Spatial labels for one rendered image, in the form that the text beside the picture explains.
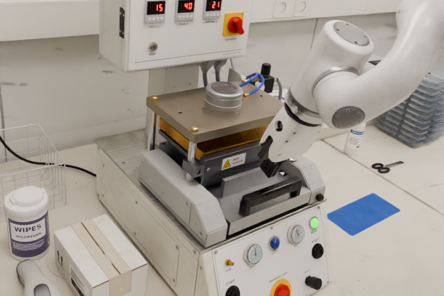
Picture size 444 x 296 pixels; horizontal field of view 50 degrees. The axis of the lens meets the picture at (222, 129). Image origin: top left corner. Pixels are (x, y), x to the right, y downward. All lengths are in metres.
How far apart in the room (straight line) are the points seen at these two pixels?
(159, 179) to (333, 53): 0.44
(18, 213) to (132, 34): 0.43
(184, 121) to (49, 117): 0.65
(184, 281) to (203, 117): 0.33
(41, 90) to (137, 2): 0.56
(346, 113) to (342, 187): 0.81
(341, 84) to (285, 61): 1.23
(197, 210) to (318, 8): 1.19
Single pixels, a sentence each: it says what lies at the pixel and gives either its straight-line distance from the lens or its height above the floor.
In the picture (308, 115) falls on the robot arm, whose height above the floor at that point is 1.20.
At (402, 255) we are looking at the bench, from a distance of 1.32.
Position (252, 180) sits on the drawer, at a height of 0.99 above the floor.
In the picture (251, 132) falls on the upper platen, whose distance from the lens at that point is 1.02.
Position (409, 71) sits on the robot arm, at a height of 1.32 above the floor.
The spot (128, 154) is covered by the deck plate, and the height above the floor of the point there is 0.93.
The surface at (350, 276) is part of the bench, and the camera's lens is 1.20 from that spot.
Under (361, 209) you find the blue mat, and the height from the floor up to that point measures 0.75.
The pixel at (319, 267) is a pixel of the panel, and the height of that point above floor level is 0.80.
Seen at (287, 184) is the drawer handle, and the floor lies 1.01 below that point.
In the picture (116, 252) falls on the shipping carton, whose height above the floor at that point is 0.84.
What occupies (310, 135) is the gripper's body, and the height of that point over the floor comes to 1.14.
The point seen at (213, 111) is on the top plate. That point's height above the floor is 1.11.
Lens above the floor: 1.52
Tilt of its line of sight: 27 degrees down
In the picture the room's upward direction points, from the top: 8 degrees clockwise
